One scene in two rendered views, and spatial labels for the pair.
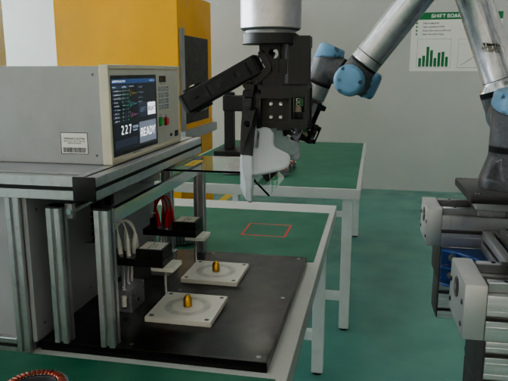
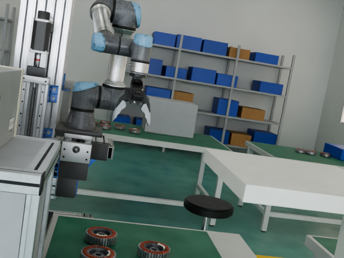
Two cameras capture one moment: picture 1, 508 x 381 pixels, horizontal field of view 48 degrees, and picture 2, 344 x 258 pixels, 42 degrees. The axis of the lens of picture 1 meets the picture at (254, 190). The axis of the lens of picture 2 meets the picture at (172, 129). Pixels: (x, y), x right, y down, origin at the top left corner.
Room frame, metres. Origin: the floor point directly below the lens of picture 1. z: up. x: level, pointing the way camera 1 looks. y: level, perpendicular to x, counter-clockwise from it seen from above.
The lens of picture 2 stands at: (1.23, 1.71, 1.38)
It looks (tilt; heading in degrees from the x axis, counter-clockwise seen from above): 7 degrees down; 249
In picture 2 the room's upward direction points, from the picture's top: 9 degrees clockwise
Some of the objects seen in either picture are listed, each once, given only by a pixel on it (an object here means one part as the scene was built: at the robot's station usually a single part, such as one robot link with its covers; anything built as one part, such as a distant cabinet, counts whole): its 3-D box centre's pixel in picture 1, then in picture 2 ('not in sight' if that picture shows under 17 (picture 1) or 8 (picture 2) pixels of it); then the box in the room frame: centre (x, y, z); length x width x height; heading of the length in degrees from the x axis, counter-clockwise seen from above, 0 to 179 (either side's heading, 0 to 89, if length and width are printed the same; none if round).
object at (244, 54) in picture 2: not in sight; (236, 54); (-2.50, -5.48, 1.87); 0.40 x 0.36 x 0.17; 77
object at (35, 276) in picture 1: (105, 227); not in sight; (1.40, 0.38, 0.92); 0.66 x 0.01 x 0.30; 168
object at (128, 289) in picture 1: (128, 294); not in sight; (1.26, 0.29, 0.80); 0.07 x 0.05 x 0.06; 168
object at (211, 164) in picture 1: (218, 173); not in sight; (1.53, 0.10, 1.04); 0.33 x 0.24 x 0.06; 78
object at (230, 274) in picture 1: (215, 272); not in sight; (1.47, 0.10, 0.78); 0.15 x 0.15 x 0.01; 78
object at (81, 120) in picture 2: not in sight; (81, 117); (0.86, -0.52, 1.09); 0.15 x 0.15 x 0.10
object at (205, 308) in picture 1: (187, 308); not in sight; (1.23, 0.15, 0.78); 0.15 x 0.15 x 0.01; 78
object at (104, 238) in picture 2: not in sight; (101, 236); (0.85, 0.21, 0.77); 0.11 x 0.11 x 0.04
